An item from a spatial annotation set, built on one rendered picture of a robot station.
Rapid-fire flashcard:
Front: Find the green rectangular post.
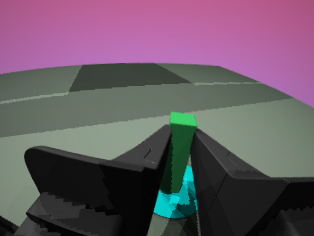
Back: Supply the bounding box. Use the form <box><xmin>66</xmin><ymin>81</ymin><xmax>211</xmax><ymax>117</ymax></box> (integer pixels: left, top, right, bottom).
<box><xmin>160</xmin><ymin>113</ymin><xmax>197</xmax><ymax>194</ymax></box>

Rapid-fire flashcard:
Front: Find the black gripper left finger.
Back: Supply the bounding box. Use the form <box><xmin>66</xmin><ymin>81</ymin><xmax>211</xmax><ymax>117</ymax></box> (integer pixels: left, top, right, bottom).
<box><xmin>24</xmin><ymin>125</ymin><xmax>172</xmax><ymax>236</ymax></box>

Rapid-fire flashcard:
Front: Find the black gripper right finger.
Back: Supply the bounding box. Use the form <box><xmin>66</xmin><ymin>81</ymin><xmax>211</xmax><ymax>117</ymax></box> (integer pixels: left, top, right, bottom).
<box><xmin>190</xmin><ymin>129</ymin><xmax>314</xmax><ymax>236</ymax></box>

